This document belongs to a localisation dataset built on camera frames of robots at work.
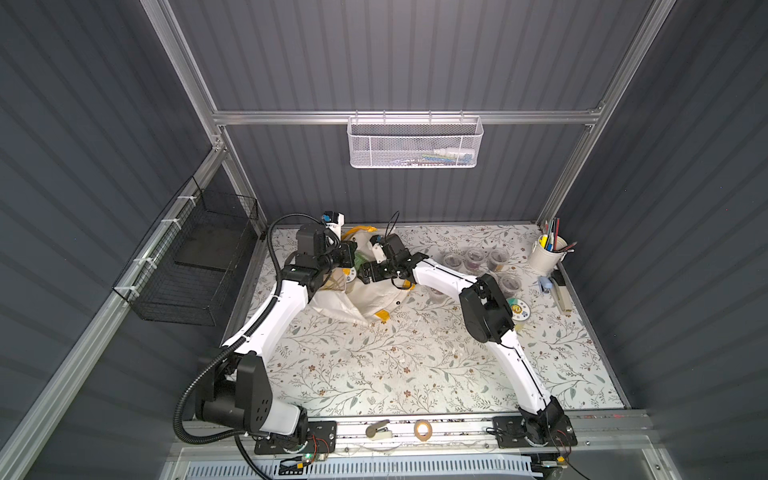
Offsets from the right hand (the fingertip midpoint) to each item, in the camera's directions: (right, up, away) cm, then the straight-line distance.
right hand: (370, 269), depth 101 cm
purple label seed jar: (+29, +3, +1) cm, 29 cm away
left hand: (-2, +8, -19) cm, 21 cm away
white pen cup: (+60, +6, -2) cm, 60 cm away
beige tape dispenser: (+3, -39, -28) cm, 48 cm away
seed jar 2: (+46, -5, -5) cm, 46 cm away
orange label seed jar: (+36, +4, +2) cm, 36 cm away
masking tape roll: (+14, -40, -27) cm, 51 cm away
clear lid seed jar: (+45, +4, +3) cm, 45 cm away
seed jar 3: (+45, -11, -14) cm, 48 cm away
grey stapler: (+63, -7, -5) cm, 63 cm away
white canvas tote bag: (-5, -5, -24) cm, 25 cm away
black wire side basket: (-44, 0, -28) cm, 52 cm away
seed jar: (-6, -1, -7) cm, 9 cm away
